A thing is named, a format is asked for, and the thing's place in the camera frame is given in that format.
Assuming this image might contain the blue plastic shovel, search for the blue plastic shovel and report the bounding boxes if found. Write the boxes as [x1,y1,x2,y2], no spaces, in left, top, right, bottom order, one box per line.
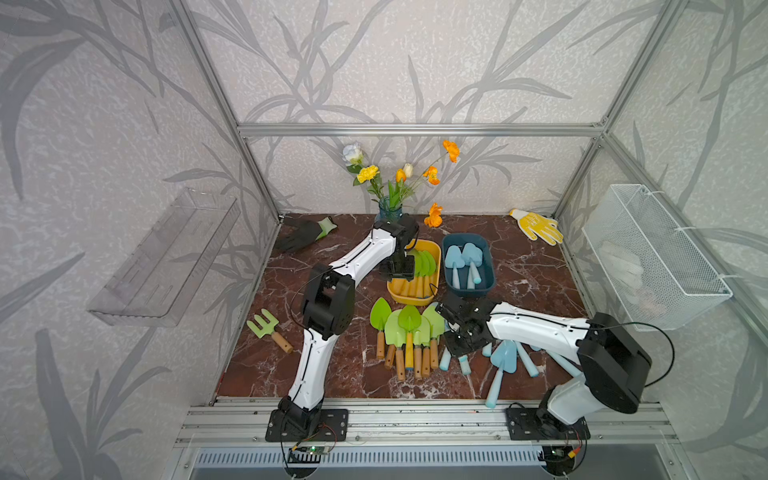
[485,340,517,409]
[533,353,582,377]
[445,245,465,290]
[515,341,540,378]
[462,243,483,289]

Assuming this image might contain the light green square shovel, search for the light green square shovel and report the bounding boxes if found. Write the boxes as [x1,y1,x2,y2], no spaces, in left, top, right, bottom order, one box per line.
[384,309,406,382]

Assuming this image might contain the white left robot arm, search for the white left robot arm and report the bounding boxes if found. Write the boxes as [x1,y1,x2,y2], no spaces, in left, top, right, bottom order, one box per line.
[279,214,419,414]

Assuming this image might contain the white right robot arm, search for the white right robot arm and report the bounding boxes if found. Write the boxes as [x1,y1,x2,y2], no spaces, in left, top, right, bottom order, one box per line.
[435,293,652,429]

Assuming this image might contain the yellow storage box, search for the yellow storage box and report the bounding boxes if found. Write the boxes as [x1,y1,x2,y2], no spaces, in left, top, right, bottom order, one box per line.
[387,240,442,306]

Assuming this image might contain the dark teal storage box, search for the dark teal storage box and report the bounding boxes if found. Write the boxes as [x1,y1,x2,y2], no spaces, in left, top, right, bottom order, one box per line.
[441,233,496,298]

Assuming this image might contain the glass flower vase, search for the glass flower vase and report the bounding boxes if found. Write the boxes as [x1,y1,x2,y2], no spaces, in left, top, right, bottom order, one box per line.
[376,197,403,223]

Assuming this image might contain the artificial flower bouquet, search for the artificial flower bouquet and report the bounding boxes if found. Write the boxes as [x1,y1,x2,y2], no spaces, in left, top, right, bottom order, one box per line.
[342,140,461,212]

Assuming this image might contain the blue shovel pair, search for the blue shovel pair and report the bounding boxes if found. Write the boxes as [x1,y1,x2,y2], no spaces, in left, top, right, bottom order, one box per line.
[439,348,451,371]
[458,355,471,376]

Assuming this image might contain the blue plastic shovel front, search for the blue plastic shovel front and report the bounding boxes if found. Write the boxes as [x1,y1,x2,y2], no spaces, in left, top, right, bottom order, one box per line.
[485,340,517,409]

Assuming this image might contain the black green work glove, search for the black green work glove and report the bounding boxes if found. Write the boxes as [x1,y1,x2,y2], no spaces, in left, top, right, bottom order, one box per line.
[274,217,337,253]

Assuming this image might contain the yellow dotted work glove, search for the yellow dotted work glove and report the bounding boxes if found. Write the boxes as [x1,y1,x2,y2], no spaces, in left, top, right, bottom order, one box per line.
[509,209,564,246]

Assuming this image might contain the light green shovel wooden handle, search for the light green shovel wooden handle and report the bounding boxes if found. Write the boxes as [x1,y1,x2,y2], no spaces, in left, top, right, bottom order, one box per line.
[414,316,431,379]

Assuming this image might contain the green pointed shovel yellow handle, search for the green pointed shovel yellow handle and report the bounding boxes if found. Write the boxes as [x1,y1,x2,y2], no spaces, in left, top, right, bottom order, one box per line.
[398,305,421,369]

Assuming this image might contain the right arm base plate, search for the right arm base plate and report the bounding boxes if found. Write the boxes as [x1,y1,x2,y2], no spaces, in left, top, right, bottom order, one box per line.
[504,402,591,443]

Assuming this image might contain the green rake wooden handle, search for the green rake wooden handle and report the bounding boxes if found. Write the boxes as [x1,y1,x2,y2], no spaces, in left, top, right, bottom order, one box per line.
[246,309,294,354]

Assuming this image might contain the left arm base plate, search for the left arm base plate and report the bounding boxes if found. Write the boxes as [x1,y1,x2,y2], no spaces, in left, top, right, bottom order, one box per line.
[265,408,349,443]

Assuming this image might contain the white wire mesh basket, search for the white wire mesh basket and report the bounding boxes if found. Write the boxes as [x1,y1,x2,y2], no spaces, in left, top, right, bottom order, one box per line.
[582,184,733,332]

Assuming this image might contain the clear plastic wall shelf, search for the clear plastic wall shelf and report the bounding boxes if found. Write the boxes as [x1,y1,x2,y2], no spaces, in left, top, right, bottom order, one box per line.
[86,188,241,328]

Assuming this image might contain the aluminium frame rail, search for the aluminium frame rail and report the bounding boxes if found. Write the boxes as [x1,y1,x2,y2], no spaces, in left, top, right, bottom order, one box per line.
[175,397,680,448]

